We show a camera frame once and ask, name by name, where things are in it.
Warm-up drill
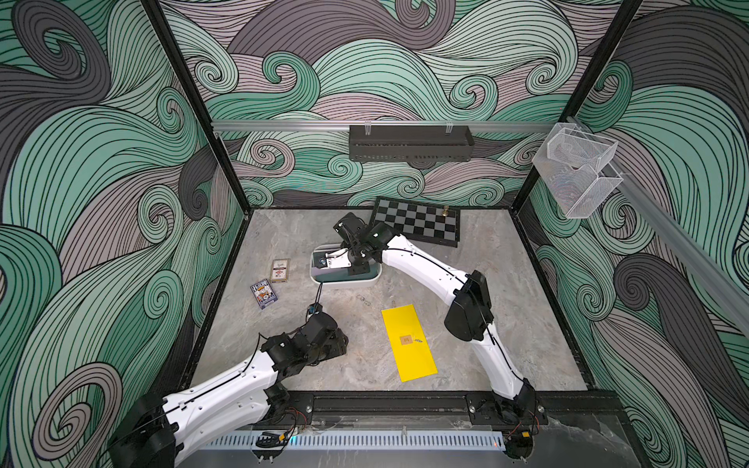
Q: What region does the dark green envelope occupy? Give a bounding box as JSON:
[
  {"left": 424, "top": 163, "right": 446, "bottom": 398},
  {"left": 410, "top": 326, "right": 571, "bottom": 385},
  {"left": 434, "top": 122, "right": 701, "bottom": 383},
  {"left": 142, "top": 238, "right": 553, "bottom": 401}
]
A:
[{"left": 310, "top": 259, "right": 382, "bottom": 283}]

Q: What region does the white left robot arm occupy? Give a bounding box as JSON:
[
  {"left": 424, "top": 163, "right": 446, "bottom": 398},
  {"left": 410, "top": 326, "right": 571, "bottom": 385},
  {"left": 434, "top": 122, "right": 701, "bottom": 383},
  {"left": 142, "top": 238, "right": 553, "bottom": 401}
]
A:
[{"left": 106, "top": 313, "right": 349, "bottom": 467}]

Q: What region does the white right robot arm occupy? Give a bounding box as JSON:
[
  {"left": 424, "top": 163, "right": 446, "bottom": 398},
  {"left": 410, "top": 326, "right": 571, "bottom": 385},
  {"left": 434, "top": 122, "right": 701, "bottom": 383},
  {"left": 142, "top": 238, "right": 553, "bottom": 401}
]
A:
[{"left": 326, "top": 213, "right": 544, "bottom": 429}]

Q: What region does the white plastic storage box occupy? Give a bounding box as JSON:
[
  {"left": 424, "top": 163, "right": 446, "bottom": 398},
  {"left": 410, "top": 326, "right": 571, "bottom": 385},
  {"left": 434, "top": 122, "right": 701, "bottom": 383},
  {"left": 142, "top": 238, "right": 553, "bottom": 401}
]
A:
[{"left": 309, "top": 244, "right": 382, "bottom": 289}]

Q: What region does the blue playing card box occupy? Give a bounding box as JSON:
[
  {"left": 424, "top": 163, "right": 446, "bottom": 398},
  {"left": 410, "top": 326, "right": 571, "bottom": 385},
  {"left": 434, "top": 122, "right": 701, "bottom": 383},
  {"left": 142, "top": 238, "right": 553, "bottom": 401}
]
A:
[{"left": 251, "top": 279, "right": 278, "bottom": 310}]

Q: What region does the black folding chess board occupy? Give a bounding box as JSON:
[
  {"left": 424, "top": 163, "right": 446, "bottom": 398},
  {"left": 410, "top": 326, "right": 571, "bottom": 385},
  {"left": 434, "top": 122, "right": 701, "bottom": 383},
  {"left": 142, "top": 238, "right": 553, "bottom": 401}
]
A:
[{"left": 369, "top": 197, "right": 460, "bottom": 248}]

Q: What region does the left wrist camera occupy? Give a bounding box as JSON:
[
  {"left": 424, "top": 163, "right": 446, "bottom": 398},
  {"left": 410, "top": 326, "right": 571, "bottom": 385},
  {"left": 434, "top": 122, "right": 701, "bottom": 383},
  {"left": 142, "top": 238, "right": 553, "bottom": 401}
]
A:
[{"left": 302, "top": 302, "right": 339, "bottom": 342}]

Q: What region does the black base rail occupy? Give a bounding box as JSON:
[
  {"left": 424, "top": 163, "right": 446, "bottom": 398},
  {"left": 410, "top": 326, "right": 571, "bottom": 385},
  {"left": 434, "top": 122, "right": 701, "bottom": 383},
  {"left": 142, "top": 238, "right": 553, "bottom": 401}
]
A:
[{"left": 157, "top": 388, "right": 621, "bottom": 428}]

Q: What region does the black wall shelf tray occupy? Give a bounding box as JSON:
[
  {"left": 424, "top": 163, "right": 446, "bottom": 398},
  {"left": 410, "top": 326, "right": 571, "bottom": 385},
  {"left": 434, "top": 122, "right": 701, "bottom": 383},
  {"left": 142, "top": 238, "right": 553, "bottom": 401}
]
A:
[{"left": 348, "top": 126, "right": 475, "bottom": 164}]

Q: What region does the white slotted cable duct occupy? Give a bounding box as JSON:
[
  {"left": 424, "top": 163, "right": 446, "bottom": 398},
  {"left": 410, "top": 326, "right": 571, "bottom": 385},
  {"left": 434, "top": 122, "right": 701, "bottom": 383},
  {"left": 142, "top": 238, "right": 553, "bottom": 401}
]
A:
[{"left": 201, "top": 429, "right": 507, "bottom": 452}]

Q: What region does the aluminium back rail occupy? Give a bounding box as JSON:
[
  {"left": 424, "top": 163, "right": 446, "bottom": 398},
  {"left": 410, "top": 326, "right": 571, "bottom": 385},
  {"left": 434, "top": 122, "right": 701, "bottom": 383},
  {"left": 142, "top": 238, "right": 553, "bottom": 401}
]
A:
[{"left": 212, "top": 119, "right": 555, "bottom": 134}]

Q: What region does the aluminium rail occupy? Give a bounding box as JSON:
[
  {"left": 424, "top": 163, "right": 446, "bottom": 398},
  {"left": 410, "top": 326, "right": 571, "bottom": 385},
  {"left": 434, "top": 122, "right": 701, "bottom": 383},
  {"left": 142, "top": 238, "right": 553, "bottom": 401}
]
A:
[
  {"left": 212, "top": 119, "right": 555, "bottom": 134},
  {"left": 570, "top": 116, "right": 749, "bottom": 323}
]

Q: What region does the clear acrylic wall bin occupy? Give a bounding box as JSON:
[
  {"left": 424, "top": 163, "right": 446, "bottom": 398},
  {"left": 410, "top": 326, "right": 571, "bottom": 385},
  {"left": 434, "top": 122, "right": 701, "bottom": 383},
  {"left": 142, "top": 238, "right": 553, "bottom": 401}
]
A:
[{"left": 532, "top": 123, "right": 622, "bottom": 218}]

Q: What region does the black corner frame post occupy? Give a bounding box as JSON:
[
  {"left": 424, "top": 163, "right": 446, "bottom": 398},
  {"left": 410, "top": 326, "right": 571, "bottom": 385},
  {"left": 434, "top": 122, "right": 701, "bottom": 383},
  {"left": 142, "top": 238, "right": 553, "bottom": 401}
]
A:
[{"left": 142, "top": 0, "right": 253, "bottom": 218}]

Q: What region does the black right corner post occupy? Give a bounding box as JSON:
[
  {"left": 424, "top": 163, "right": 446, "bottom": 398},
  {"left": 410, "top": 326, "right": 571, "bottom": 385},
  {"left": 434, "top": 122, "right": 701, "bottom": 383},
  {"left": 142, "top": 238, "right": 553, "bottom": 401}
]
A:
[{"left": 509, "top": 0, "right": 643, "bottom": 220}]

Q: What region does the aluminium right rail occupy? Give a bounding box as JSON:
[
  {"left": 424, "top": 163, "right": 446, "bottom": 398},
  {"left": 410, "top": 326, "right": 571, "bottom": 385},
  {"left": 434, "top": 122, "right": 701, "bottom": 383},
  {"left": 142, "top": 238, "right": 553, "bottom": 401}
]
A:
[{"left": 570, "top": 116, "right": 749, "bottom": 323}]

